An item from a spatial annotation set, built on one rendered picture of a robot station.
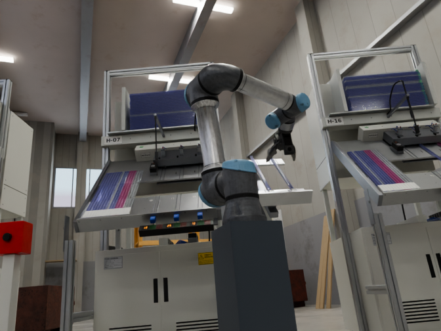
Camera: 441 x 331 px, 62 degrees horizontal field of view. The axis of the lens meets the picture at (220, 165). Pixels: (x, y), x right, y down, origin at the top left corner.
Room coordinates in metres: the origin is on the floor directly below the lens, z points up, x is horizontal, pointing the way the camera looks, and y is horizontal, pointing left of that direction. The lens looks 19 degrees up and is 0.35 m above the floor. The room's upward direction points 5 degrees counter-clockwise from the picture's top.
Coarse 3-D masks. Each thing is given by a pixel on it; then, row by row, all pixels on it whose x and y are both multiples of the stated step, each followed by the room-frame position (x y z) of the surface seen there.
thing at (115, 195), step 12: (108, 180) 1.99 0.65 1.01; (120, 180) 1.98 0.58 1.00; (132, 180) 1.97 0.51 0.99; (96, 192) 1.89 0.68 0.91; (108, 192) 1.88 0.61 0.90; (120, 192) 1.87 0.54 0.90; (132, 192) 1.87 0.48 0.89; (96, 204) 1.80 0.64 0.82; (108, 204) 1.79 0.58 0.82; (120, 204) 1.78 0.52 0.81; (132, 204) 1.78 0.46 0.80; (84, 216) 1.72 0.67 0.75; (96, 216) 1.72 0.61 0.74
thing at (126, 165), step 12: (108, 168) 2.13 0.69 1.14; (120, 168) 2.12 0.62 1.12; (132, 168) 2.11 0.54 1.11; (144, 168) 2.10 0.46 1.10; (168, 168) 2.08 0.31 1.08; (180, 168) 2.07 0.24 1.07; (192, 168) 2.06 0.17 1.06; (144, 180) 1.99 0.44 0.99; (156, 180) 1.98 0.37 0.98; (168, 180) 1.98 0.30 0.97; (180, 180) 2.05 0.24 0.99; (192, 180) 2.04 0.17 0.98
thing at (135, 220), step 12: (108, 216) 1.69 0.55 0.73; (120, 216) 1.69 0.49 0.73; (132, 216) 1.69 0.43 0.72; (144, 216) 1.70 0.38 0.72; (156, 216) 1.70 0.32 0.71; (168, 216) 1.71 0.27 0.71; (180, 216) 1.71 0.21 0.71; (192, 216) 1.71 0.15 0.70; (204, 216) 1.72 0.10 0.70; (216, 216) 1.72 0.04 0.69; (84, 228) 1.72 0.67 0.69; (96, 228) 1.72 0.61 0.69; (108, 228) 1.73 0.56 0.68; (120, 228) 1.73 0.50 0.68
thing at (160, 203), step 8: (136, 200) 1.82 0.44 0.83; (144, 200) 1.82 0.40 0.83; (152, 200) 1.81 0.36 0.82; (160, 200) 1.81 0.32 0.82; (168, 200) 1.81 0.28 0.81; (176, 200) 1.80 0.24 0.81; (184, 200) 1.80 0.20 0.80; (192, 200) 1.79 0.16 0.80; (200, 200) 1.79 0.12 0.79; (136, 208) 1.77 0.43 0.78; (144, 208) 1.76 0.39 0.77; (152, 208) 1.74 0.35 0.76; (160, 208) 1.76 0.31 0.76; (168, 208) 1.75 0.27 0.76; (176, 208) 1.75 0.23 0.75; (184, 208) 1.74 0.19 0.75
